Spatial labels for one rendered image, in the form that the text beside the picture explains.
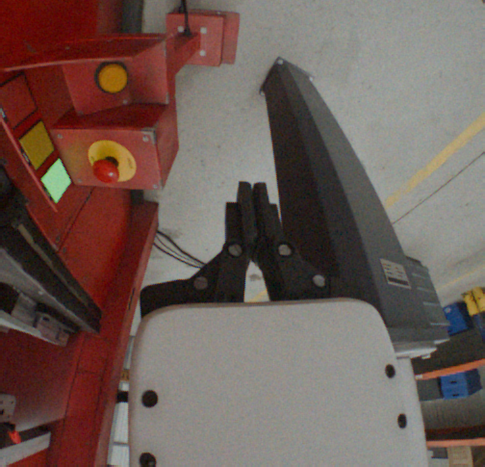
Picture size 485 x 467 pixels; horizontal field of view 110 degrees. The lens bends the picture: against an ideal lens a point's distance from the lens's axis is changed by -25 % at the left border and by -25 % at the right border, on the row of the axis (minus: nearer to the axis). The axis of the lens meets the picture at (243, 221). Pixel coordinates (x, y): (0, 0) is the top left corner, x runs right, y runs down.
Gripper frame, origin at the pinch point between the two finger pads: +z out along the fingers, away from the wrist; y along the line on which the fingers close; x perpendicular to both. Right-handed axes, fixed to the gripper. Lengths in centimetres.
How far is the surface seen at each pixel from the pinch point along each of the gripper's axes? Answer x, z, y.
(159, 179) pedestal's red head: -12.5, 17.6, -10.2
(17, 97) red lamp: 1.4, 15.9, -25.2
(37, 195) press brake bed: -24, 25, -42
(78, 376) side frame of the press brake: -103, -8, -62
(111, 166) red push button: -8.5, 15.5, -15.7
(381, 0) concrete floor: 22, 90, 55
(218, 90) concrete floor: -27, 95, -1
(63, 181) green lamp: -12.4, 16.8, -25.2
